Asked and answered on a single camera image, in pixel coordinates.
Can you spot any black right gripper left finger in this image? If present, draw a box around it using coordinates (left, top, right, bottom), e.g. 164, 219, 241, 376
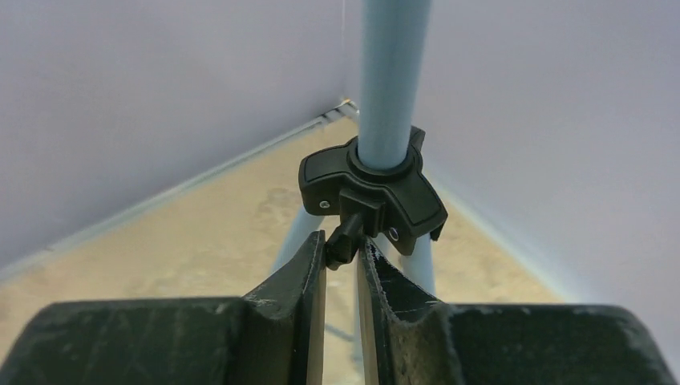
1, 231, 326, 384

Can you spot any light blue music stand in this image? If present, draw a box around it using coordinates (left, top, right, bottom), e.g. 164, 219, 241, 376
271, 1, 435, 294

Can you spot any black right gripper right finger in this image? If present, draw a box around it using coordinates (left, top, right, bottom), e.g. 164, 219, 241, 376
357, 241, 675, 384

